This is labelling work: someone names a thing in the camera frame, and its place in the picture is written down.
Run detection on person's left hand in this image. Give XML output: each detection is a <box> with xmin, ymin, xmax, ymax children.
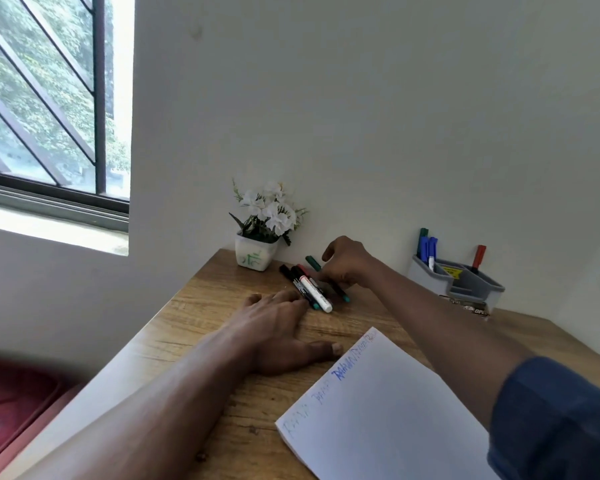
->
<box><xmin>229</xmin><ymin>288</ymin><xmax>345</xmax><ymax>378</ymax></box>

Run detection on person's right hand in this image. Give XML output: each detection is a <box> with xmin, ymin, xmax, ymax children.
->
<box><xmin>321</xmin><ymin>235</ymin><xmax>381</xmax><ymax>288</ymax></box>

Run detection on pile of colored markers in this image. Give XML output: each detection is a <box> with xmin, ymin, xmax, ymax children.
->
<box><xmin>279</xmin><ymin>263</ymin><xmax>334</xmax><ymax>314</ymax></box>

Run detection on white paper sheet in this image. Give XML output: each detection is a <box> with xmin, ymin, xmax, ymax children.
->
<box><xmin>275</xmin><ymin>327</ymin><xmax>501</xmax><ymax>480</ymax></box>

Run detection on person's left forearm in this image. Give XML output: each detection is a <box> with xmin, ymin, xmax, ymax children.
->
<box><xmin>15</xmin><ymin>327</ymin><xmax>261</xmax><ymax>480</ymax></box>

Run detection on person's right forearm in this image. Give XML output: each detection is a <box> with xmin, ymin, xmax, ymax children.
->
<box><xmin>362</xmin><ymin>259</ymin><xmax>536</xmax><ymax>431</ymax></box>

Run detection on gray desk organizer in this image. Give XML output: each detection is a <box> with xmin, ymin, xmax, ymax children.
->
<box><xmin>407</xmin><ymin>254</ymin><xmax>506</xmax><ymax>319</ymax></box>

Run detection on potted white artificial flowers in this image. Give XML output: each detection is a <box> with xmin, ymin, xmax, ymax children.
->
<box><xmin>228</xmin><ymin>178</ymin><xmax>309</xmax><ymax>273</ymax></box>

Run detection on blue right shirt sleeve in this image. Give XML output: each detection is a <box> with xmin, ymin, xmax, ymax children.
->
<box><xmin>487</xmin><ymin>357</ymin><xmax>600</xmax><ymax>480</ymax></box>

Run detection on red quilted mattress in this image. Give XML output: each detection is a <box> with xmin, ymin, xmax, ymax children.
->
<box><xmin>0</xmin><ymin>357</ymin><xmax>81</xmax><ymax>480</ymax></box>

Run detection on barred window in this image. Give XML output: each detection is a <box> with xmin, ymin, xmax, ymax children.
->
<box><xmin>0</xmin><ymin>0</ymin><xmax>136</xmax><ymax>233</ymax></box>

